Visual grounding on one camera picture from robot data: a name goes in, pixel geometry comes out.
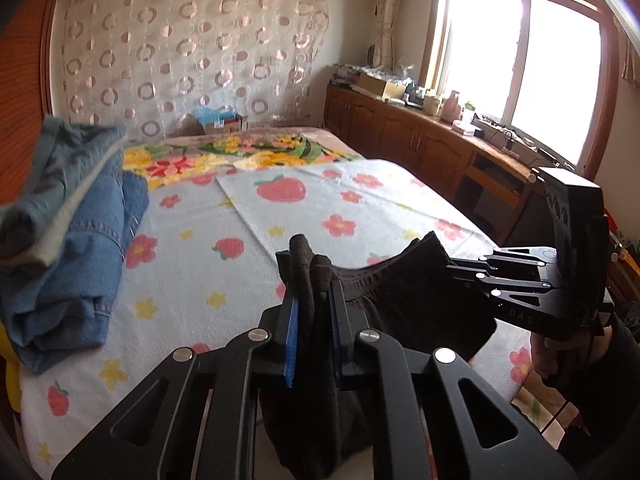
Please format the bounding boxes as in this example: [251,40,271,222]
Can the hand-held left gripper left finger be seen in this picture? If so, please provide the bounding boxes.
[50,285,301,480]

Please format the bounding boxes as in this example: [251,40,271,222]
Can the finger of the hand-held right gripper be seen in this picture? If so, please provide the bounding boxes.
[447,246,556,276]
[450,272,553,306]

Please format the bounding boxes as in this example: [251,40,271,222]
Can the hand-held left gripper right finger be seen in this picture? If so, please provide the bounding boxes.
[327,280,578,480]

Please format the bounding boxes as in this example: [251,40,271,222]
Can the black pants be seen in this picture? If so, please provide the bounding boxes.
[260,232,498,480]

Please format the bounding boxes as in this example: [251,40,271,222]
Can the person's right forearm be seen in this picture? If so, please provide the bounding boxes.
[560,317,640,466]

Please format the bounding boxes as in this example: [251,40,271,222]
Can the grey-blue folded pants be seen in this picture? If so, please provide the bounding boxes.
[0,117,126,273]

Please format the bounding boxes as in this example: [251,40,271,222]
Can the person's right hand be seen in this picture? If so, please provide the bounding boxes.
[530,330,616,376]

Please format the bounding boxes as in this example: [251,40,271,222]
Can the white strawberry flower blanket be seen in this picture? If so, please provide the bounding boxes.
[20,157,533,471]

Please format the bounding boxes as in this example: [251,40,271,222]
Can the wooden cabinet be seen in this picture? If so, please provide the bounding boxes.
[324,85,536,246]

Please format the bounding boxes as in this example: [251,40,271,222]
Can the colourful floral blanket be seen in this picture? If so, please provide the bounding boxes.
[122,127,366,191]

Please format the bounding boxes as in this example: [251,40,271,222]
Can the window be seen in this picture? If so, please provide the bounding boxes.
[420,0,621,181]

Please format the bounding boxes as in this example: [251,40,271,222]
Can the blue denim jeans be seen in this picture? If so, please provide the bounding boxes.
[0,172,151,376]

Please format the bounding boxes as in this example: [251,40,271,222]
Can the open cardboard box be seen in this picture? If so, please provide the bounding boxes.
[357,71,407,100]

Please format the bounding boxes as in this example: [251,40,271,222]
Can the cardboard box with blue cloth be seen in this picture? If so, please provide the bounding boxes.
[195,106,248,135]

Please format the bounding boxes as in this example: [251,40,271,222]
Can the beige window curtain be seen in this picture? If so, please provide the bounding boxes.
[370,0,441,76]

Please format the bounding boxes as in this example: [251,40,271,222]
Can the circle-pattern sheer curtain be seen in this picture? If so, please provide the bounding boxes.
[52,0,331,141]

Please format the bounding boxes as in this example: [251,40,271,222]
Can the wooden wardrobe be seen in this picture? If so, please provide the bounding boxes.
[0,0,66,206]

